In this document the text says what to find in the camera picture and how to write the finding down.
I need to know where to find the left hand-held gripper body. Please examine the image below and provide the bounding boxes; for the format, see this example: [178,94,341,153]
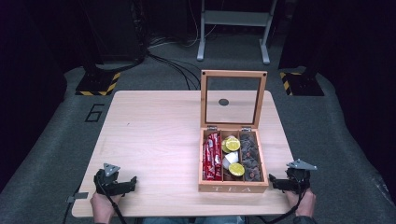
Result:
[93,162,129,197]

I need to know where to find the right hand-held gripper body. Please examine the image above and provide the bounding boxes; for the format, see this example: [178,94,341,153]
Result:
[285,159,318,194]

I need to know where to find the person's left hand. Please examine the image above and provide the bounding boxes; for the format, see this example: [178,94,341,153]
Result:
[90,190,124,224]

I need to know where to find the person's right hand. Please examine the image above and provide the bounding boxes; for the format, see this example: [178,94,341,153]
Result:
[284,187,318,218]

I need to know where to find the pile of dark tea packets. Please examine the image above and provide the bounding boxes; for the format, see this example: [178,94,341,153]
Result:
[239,133,262,183]

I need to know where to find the grey tape strip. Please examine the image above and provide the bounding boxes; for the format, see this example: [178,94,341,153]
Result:
[65,191,90,203]

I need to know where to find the capsule with lime slice lid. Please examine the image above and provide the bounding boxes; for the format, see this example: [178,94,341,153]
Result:
[228,161,246,177]
[225,136,241,152]

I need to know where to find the wooden box with window lid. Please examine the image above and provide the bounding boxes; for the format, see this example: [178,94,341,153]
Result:
[197,69,270,194]

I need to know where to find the white packet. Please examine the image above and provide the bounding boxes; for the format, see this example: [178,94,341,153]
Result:
[221,150,240,169]

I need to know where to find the yellow-green capsule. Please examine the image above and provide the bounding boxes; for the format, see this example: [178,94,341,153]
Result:
[220,139,232,154]

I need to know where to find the bundle of red sachets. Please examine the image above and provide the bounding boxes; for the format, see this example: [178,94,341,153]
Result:
[202,132,223,182]

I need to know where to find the black stand base striped tape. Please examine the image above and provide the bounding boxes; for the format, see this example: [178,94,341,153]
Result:
[75,71,122,97]
[278,71,325,97]

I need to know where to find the white metal stand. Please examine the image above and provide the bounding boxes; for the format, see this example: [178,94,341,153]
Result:
[196,0,278,65]

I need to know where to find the black floor cables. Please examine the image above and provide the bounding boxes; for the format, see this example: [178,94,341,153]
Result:
[147,51,202,91]

